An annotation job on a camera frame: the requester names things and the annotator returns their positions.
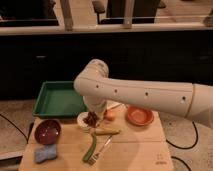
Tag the blue sponge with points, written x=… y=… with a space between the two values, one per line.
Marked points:
x=47 y=152

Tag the green plastic tray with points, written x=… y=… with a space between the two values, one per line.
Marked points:
x=58 y=99

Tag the office chair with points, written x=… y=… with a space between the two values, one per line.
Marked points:
x=127 y=11

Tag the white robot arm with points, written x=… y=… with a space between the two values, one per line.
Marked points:
x=191 y=101

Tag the white cup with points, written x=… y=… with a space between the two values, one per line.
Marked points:
x=81 y=123

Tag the orange fruit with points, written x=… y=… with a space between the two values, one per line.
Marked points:
x=109 y=115

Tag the dark purple grape bunch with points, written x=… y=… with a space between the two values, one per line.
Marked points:
x=91 y=119

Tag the green pea pod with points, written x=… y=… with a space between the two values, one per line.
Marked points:
x=91 y=149

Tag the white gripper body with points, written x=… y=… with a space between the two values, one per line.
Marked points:
x=97 y=106

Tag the wooden board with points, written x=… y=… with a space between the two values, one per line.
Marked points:
x=133 y=149

